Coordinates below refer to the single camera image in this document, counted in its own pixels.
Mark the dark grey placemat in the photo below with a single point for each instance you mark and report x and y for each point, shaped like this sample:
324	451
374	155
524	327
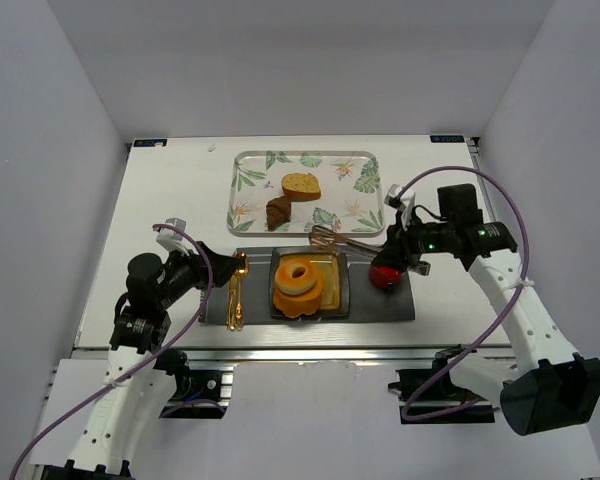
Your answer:
367	304

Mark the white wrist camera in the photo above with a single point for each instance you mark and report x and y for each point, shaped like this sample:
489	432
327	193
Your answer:
402	200
169	239

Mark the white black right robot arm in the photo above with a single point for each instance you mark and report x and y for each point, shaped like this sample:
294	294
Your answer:
551	385

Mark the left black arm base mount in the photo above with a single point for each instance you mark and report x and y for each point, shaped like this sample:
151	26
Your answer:
203	390

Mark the orange ring bagel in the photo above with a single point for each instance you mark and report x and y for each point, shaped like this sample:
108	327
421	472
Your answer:
295	276

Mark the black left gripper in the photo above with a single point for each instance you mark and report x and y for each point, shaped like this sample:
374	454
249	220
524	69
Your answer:
206	265

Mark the floral leaf-pattern serving tray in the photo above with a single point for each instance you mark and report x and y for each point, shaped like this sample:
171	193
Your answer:
351	200

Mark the right blue corner label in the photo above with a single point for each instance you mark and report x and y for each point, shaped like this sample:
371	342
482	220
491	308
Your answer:
446	139

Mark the silver metal tongs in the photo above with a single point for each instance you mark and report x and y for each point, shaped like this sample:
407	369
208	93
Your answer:
327	239

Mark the red cup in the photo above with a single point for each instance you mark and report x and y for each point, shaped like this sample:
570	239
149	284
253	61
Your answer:
386	279

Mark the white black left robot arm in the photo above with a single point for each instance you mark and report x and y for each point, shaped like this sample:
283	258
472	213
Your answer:
141	375

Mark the blue corner label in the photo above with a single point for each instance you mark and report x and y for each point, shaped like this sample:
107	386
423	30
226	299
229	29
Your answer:
446	139
150	143

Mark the dark brown croissant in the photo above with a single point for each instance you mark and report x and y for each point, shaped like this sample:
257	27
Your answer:
278	212

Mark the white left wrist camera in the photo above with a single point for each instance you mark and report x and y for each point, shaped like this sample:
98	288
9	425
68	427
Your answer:
169	239

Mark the sliced bread loaf piece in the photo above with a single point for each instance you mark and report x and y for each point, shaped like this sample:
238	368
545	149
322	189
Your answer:
300	187

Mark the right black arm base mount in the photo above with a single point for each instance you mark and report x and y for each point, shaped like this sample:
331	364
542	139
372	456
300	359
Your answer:
441	395

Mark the round orange bun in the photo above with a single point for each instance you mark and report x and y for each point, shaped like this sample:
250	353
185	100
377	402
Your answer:
293	306

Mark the gold knife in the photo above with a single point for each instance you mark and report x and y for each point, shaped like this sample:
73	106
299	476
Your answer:
231	312

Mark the left blue corner label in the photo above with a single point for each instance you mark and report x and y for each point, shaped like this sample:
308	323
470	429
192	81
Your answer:
150	143

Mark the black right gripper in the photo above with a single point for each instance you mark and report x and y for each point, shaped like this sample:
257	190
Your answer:
397	246

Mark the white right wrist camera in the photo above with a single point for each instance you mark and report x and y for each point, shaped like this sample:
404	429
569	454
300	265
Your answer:
402	200

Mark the black square plate, tan centre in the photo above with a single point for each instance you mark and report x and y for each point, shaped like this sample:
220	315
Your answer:
331	268

